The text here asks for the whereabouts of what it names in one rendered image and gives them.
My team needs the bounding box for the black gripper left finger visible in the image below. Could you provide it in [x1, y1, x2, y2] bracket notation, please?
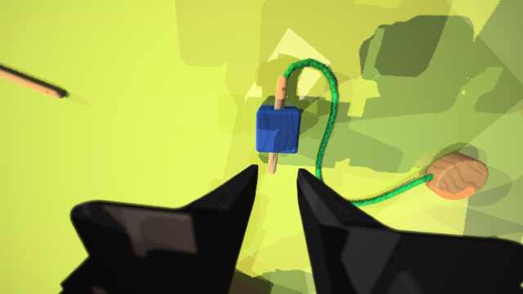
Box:
[69, 164, 258, 294]

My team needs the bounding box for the round wooden button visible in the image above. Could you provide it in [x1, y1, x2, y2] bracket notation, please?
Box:
[425, 154, 489, 200]

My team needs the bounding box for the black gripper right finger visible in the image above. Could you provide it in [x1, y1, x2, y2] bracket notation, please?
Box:
[297, 168, 523, 294]

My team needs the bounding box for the blue block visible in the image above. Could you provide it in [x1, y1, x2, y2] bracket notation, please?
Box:
[256, 105, 302, 154]

